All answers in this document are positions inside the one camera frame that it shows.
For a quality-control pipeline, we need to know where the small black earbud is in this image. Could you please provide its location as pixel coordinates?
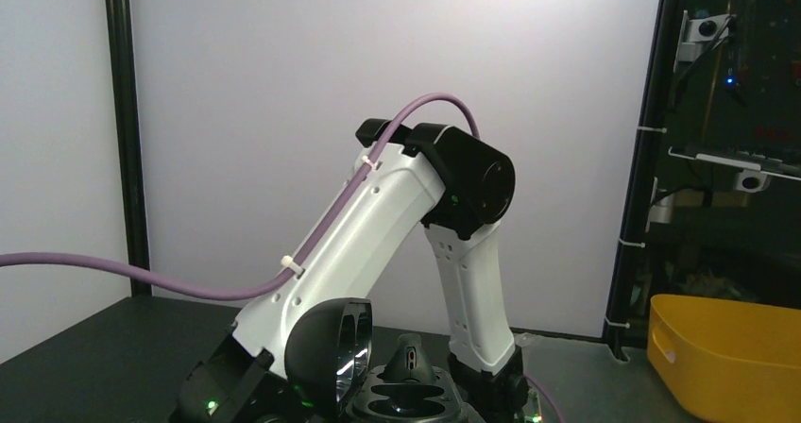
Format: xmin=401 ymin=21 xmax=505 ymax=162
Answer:
xmin=381 ymin=333 xmax=437 ymax=384

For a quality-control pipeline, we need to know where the black earbud charging case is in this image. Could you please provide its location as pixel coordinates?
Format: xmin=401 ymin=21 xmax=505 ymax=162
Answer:
xmin=284 ymin=298 xmax=481 ymax=422

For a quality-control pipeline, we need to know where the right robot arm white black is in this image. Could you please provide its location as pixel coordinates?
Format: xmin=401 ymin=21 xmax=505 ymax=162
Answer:
xmin=169 ymin=119 xmax=531 ymax=422

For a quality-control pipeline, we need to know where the dark equipment rack background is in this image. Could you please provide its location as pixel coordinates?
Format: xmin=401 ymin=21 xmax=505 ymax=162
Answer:
xmin=629 ymin=0 xmax=800 ymax=316

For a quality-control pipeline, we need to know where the yellow plastic bin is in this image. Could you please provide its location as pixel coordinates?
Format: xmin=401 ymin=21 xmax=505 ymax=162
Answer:
xmin=647 ymin=295 xmax=800 ymax=422

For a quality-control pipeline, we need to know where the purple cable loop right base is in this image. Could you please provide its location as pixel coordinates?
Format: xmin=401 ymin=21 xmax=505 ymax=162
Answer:
xmin=524 ymin=373 xmax=566 ymax=423

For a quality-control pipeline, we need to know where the black frame post right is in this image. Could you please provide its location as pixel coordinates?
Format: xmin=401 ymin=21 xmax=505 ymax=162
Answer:
xmin=602 ymin=0 xmax=686 ymax=363

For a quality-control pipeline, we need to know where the black frame post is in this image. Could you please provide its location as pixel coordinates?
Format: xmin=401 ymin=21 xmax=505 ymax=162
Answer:
xmin=602 ymin=0 xmax=686 ymax=363
xmin=105 ymin=0 xmax=150 ymax=269

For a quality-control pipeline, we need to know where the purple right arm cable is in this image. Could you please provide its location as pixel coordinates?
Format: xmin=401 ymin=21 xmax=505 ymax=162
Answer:
xmin=0 ymin=92 xmax=482 ymax=302

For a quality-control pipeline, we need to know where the black frame post left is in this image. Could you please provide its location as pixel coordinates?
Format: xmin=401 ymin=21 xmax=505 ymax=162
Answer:
xmin=105 ymin=0 xmax=150 ymax=269

